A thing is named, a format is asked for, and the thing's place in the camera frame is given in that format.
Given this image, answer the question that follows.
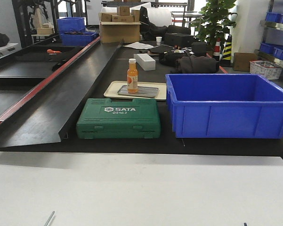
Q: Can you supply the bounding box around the large blue plastic bin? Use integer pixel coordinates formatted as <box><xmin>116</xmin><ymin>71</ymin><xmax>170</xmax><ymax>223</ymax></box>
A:
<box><xmin>166</xmin><ymin>73</ymin><xmax>283</xmax><ymax>139</ymax></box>

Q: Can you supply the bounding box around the red white traffic cone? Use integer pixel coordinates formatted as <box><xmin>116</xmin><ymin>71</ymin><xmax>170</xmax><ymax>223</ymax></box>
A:
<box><xmin>212</xmin><ymin>38</ymin><xmax>221</xmax><ymax>61</ymax></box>

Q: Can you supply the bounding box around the orange tool on tray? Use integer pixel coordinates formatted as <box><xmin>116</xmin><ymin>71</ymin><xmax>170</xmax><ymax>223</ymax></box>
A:
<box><xmin>47</xmin><ymin>49</ymin><xmax>61</xmax><ymax>54</ymax></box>

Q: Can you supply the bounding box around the large open cardboard box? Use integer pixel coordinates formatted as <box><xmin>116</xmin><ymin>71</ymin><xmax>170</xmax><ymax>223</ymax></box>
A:
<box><xmin>99</xmin><ymin>22</ymin><xmax>140</xmax><ymax>43</ymax></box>

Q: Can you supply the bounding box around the green potted plant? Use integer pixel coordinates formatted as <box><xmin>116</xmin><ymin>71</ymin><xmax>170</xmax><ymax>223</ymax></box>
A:
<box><xmin>192</xmin><ymin>0</ymin><xmax>236</xmax><ymax>47</ymax></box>

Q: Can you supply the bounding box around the blue bin with tools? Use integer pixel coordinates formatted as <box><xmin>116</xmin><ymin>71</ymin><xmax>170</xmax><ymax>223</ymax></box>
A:
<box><xmin>60</xmin><ymin>32</ymin><xmax>99</xmax><ymax>46</ymax></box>

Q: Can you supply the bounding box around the white wire basket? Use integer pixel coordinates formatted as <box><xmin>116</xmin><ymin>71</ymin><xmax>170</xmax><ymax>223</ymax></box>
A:
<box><xmin>250</xmin><ymin>60</ymin><xmax>282</xmax><ymax>80</ymax></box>

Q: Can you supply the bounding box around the black yellow traffic cone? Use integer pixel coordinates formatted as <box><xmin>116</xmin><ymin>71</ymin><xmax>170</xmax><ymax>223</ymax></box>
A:
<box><xmin>220</xmin><ymin>34</ymin><xmax>232</xmax><ymax>67</ymax></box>

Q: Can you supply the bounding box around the small grey metal tray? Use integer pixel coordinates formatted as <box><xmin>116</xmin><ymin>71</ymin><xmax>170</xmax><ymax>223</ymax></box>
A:
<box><xmin>117</xmin><ymin>85</ymin><xmax>159</xmax><ymax>98</ymax></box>

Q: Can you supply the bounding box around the dark cloth bag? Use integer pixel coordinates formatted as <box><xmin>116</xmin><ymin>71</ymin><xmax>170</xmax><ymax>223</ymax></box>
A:
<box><xmin>171</xmin><ymin>56</ymin><xmax>219</xmax><ymax>73</ymax></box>

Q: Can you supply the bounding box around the black case on table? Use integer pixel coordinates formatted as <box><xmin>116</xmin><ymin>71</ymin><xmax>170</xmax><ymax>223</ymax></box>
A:
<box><xmin>164</xmin><ymin>33</ymin><xmax>197</xmax><ymax>47</ymax></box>

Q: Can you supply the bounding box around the beige plastic tray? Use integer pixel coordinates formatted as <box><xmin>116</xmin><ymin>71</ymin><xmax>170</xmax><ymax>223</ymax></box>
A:
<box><xmin>104</xmin><ymin>81</ymin><xmax>167</xmax><ymax>101</ymax></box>

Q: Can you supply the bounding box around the screwdriver with metal shaft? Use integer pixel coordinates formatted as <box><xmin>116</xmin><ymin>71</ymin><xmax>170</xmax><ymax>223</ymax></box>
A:
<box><xmin>44</xmin><ymin>211</ymin><xmax>55</xmax><ymax>226</ymax></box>

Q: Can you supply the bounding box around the white paper cup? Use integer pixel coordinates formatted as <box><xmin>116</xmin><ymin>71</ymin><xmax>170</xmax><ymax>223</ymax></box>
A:
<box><xmin>156</xmin><ymin>36</ymin><xmax>162</xmax><ymax>45</ymax></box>

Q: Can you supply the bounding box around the blue bin stacked upper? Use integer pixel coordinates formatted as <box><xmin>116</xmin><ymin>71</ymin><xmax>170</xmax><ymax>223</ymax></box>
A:
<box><xmin>57</xmin><ymin>17</ymin><xmax>85</xmax><ymax>33</ymax></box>

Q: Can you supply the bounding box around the orange juice bottle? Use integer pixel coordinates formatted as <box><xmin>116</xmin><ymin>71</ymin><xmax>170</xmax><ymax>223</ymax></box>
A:
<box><xmin>127</xmin><ymin>58</ymin><xmax>138</xmax><ymax>93</ymax></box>

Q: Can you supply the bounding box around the white rectangular box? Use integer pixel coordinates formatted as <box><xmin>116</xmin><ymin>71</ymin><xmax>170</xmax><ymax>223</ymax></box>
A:
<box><xmin>133</xmin><ymin>54</ymin><xmax>156</xmax><ymax>71</ymax></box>

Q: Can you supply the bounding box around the brown cardboard box on floor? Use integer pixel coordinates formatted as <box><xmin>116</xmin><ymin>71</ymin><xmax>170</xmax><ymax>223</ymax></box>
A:
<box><xmin>233</xmin><ymin>52</ymin><xmax>258</xmax><ymax>72</ymax></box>

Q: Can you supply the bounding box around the green SATA tool case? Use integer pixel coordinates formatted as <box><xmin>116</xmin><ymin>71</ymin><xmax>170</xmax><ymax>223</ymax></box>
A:
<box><xmin>76</xmin><ymin>98</ymin><xmax>161</xmax><ymax>139</ymax></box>

